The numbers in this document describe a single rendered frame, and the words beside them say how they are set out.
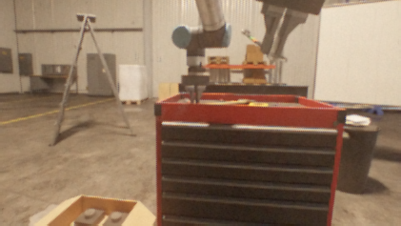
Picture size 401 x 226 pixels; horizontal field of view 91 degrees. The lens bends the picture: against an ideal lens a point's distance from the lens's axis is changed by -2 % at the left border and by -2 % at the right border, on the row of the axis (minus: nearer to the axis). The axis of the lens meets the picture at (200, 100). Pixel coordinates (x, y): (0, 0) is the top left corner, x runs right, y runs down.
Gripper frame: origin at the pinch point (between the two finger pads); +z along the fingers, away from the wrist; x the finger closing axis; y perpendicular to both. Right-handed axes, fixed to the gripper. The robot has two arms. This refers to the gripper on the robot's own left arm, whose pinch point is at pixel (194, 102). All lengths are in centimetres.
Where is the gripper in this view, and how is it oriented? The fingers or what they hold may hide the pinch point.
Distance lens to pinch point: 99.1
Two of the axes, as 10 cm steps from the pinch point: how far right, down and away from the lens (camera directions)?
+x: -9.5, 0.2, -3.0
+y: -3.0, -1.3, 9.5
